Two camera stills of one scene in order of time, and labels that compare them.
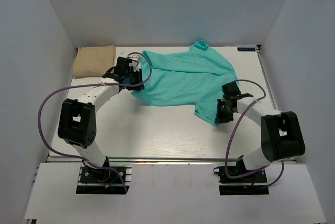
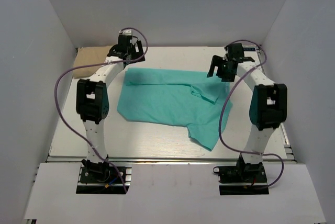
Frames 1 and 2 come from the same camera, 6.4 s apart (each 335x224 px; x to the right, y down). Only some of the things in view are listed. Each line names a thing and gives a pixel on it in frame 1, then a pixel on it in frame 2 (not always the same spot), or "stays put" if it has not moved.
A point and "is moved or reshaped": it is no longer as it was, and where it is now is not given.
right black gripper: [220, 117] → [216, 60]
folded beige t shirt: [93, 61] stays put
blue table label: [245, 49] stays put
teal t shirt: [195, 78] is moved or reshaped
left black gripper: [138, 74] → [138, 56]
